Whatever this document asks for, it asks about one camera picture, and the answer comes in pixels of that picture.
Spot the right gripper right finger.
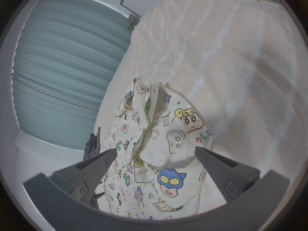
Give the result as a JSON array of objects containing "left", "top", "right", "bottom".
[{"left": 194, "top": 146, "right": 261, "bottom": 203}]

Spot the white printed pyjama top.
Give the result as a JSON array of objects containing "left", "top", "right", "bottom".
[{"left": 99, "top": 77, "right": 213, "bottom": 222}]

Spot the pile of clothes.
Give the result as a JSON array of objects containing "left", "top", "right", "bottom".
[{"left": 83, "top": 127, "right": 101, "bottom": 162}]

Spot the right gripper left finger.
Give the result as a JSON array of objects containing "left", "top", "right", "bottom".
[{"left": 49, "top": 149, "right": 118, "bottom": 203}]

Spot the bed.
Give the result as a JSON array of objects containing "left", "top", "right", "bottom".
[{"left": 93, "top": 0, "right": 306, "bottom": 204}]

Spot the blue-green curtain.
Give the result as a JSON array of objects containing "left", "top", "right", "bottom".
[{"left": 11, "top": 0, "right": 135, "bottom": 151}]

